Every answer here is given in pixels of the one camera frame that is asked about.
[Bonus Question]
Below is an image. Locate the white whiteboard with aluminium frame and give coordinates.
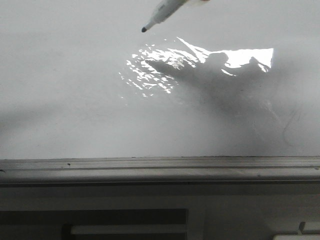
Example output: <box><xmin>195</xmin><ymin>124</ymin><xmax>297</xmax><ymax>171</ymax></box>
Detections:
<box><xmin>0</xmin><ymin>0</ymin><xmax>320</xmax><ymax>184</ymax></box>

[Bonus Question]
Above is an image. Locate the white base panel with slots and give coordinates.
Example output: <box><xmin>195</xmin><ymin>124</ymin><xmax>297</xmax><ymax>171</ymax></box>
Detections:
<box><xmin>0</xmin><ymin>182</ymin><xmax>320</xmax><ymax>240</ymax></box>

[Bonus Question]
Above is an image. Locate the white black-tipped whiteboard marker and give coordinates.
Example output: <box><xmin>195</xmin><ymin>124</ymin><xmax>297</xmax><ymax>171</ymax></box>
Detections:
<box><xmin>141</xmin><ymin>0</ymin><xmax>188</xmax><ymax>33</ymax></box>

